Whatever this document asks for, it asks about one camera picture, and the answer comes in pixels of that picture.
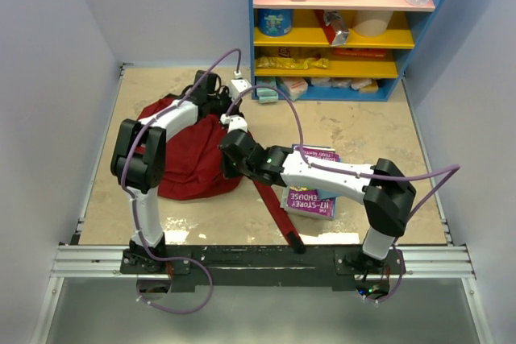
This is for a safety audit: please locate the red student backpack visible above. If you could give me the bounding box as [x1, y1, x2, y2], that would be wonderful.
[158, 114, 306, 254]

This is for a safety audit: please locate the purple storey treehouse book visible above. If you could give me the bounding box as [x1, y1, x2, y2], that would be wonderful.
[281, 143, 342, 221]

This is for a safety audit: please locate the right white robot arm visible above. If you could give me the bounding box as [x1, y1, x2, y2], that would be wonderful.
[218, 130, 416, 274]

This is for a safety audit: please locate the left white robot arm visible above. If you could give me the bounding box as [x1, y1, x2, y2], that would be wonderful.
[110, 70, 250, 273]

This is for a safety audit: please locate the white orange tissue pack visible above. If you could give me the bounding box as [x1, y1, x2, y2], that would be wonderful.
[280, 77, 308, 101]

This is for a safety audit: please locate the red silver snack bag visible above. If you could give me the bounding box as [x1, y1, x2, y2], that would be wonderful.
[323, 10, 350, 47]

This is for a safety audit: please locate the yellow sponge pack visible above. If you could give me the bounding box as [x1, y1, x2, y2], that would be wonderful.
[359, 80, 379, 93]

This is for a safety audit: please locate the teal tissue box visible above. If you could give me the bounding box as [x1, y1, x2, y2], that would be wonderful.
[256, 77, 279, 104]

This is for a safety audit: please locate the yellow snack packet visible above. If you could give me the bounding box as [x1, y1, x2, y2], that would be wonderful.
[256, 56, 329, 70]

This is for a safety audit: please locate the blue book under stack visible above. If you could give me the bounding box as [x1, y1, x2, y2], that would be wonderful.
[292, 143, 341, 164]

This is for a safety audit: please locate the blue cartoon tin can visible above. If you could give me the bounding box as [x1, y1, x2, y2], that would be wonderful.
[257, 8, 293, 37]

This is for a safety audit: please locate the orange flat box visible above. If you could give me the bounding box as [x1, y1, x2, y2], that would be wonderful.
[332, 48, 389, 59]

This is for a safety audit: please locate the blue shelf unit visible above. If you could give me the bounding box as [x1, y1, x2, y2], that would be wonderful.
[249, 0, 443, 102]

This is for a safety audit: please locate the white cylindrical container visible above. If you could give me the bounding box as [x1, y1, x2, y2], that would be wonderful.
[352, 10, 393, 37]

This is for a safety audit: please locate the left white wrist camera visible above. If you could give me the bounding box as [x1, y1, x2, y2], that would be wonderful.
[228, 78, 252, 100]

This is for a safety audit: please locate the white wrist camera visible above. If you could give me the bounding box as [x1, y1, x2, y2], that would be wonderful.
[228, 78, 252, 100]
[220, 114, 248, 132]

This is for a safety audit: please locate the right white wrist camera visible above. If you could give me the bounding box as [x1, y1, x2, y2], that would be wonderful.
[220, 114, 248, 132]

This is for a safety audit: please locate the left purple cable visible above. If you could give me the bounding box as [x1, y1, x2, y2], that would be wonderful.
[120, 48, 243, 315]

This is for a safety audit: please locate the purple cable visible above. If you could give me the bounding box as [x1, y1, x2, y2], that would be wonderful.
[224, 85, 461, 304]
[120, 48, 243, 315]

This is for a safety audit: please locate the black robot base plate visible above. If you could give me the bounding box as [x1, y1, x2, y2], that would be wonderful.
[120, 245, 406, 295]

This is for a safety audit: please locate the aluminium frame rail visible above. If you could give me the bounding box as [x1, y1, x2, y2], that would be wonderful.
[50, 245, 476, 279]

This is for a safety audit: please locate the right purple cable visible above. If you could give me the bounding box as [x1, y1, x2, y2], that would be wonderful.
[224, 85, 461, 304]

